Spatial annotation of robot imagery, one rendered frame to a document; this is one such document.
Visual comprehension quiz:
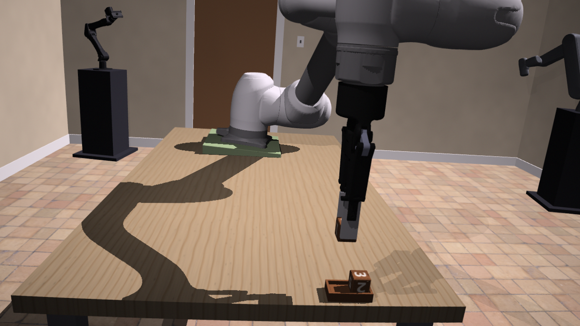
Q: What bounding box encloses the brown number cube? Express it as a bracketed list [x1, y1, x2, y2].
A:
[348, 270, 371, 293]
[335, 217, 357, 242]

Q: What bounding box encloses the brown wooden tray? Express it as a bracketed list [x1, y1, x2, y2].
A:
[324, 279, 373, 302]

